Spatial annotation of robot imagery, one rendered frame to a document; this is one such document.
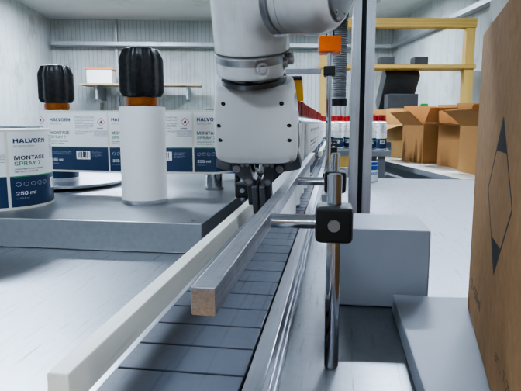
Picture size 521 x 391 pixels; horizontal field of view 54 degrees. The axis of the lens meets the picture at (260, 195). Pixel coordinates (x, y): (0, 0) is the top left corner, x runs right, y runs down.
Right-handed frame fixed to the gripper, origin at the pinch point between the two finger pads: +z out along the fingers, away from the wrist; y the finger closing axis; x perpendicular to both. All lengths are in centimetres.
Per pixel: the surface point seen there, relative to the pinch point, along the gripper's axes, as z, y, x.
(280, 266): 2.4, -3.7, 12.0
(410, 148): 107, -59, -271
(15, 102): 177, 448, -603
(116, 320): -9.7, 3.7, 34.9
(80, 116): 8, 51, -52
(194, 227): 10.7, 12.2, -8.9
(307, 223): -9.1, -7.3, 21.7
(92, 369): -10.3, 3.1, 39.4
